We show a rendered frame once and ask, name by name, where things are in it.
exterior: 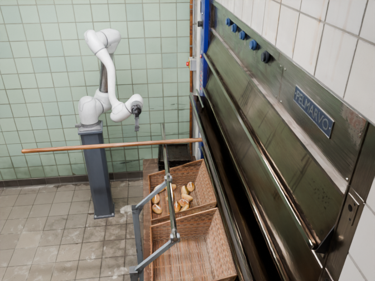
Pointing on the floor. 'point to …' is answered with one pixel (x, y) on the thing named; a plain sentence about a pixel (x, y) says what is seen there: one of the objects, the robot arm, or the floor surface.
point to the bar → (134, 272)
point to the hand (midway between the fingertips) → (135, 121)
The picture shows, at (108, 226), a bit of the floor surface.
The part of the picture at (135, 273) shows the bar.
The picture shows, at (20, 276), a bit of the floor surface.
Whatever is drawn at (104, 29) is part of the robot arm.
